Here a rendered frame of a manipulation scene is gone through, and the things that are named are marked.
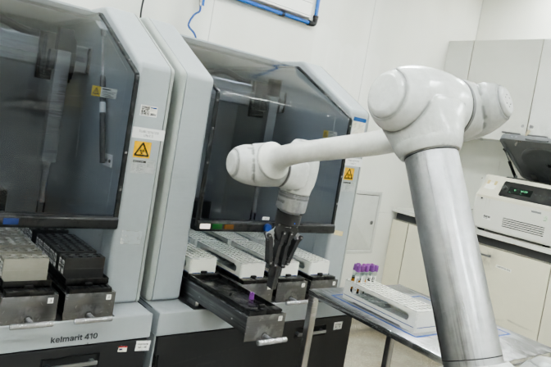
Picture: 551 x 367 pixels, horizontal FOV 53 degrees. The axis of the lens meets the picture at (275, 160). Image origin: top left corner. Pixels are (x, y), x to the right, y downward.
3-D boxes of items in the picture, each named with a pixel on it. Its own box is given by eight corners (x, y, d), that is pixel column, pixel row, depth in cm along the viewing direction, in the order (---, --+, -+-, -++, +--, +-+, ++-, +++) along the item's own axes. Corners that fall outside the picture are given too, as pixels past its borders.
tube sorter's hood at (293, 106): (128, 198, 211) (153, 33, 208) (254, 206, 249) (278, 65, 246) (196, 231, 171) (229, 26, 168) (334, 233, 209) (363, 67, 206)
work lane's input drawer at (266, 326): (136, 267, 201) (139, 243, 201) (170, 266, 210) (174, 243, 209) (252, 349, 145) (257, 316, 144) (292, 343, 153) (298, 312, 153)
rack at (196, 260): (147, 251, 199) (151, 235, 199) (172, 251, 206) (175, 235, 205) (188, 277, 176) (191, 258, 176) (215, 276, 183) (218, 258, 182)
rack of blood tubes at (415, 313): (341, 296, 177) (344, 278, 176) (363, 296, 183) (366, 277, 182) (414, 333, 153) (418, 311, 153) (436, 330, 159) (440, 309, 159)
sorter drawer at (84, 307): (1, 250, 195) (4, 224, 195) (41, 249, 204) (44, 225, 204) (66, 328, 139) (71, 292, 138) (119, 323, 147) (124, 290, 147)
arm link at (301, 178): (297, 188, 169) (262, 184, 161) (309, 139, 167) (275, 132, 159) (319, 198, 160) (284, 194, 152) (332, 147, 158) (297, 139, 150)
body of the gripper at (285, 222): (294, 208, 167) (287, 237, 168) (270, 206, 163) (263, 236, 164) (308, 215, 161) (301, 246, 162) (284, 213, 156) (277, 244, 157)
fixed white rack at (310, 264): (259, 255, 223) (261, 240, 223) (279, 255, 229) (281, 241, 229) (307, 278, 200) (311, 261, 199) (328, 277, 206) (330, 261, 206)
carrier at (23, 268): (44, 278, 148) (47, 255, 147) (47, 280, 146) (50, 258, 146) (-3, 279, 140) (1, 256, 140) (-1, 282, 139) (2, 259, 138)
